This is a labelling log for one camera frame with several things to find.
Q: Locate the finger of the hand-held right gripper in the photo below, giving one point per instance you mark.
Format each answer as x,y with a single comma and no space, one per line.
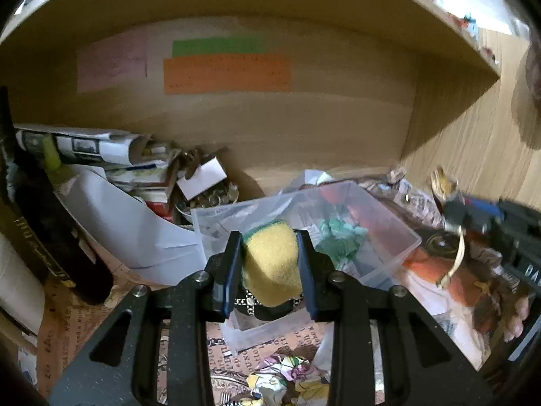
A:
463,216

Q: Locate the brown newsprint-pattern table cover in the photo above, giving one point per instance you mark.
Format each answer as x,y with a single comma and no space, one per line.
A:
76,325

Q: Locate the floral cloth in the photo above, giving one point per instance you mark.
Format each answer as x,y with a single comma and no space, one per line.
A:
287,378

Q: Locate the magazine with owl picture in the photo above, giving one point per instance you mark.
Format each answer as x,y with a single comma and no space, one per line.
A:
448,300

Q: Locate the pink paper note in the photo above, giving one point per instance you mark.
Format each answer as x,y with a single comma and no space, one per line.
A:
112,65

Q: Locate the clear plastic container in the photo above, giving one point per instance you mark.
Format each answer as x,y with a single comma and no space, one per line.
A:
380,258

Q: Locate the white card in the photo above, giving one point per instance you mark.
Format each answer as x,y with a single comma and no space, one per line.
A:
203,175

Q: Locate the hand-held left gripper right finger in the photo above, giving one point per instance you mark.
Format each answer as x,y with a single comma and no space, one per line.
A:
305,273

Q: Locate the yellow-green bottle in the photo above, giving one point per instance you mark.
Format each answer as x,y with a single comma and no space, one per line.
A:
55,158

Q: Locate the green paper note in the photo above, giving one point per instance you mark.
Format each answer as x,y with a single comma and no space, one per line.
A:
219,46

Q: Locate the stack of booklets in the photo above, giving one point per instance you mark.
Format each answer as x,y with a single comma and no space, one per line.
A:
143,179

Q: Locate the dark wine bottle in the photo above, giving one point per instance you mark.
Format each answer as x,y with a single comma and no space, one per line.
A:
50,237

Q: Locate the wooden shelf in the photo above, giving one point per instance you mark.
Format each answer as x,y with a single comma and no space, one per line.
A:
296,135

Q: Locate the orange paper note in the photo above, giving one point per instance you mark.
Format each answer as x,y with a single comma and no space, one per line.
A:
228,74

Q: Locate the crumpled newspaper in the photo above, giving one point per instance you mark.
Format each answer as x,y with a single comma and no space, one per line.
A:
416,203

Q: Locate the white paper sheet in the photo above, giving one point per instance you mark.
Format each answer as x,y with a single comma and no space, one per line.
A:
126,224

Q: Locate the black patterned pouch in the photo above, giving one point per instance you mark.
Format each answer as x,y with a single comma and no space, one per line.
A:
253,306

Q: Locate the rolled newspaper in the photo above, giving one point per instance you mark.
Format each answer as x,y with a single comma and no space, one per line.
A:
93,146

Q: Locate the bowl of coins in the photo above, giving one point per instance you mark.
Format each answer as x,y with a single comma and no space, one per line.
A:
211,201

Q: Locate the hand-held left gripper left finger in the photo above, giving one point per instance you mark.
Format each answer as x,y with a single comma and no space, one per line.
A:
230,273

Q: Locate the green cloth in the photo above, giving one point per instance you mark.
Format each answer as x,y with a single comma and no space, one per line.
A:
340,239

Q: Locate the yellow sponge with green scourer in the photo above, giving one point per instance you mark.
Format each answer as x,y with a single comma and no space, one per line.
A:
270,262

